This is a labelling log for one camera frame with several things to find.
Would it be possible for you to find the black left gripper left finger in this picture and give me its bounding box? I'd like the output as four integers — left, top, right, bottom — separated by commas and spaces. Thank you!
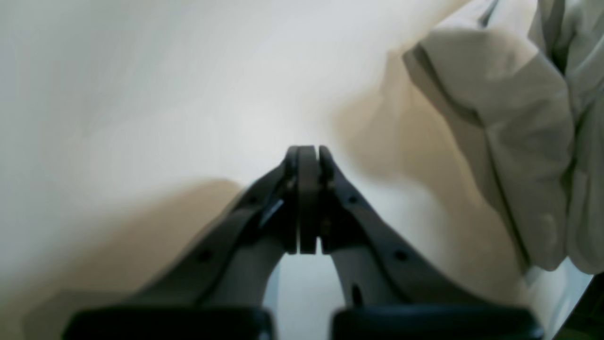
62, 146, 299, 340

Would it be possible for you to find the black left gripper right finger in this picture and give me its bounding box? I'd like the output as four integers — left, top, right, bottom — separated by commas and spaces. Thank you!
298, 146, 544, 340

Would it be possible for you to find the white T-shirt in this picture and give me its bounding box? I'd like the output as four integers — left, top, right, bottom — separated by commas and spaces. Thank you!
264, 0, 603, 340

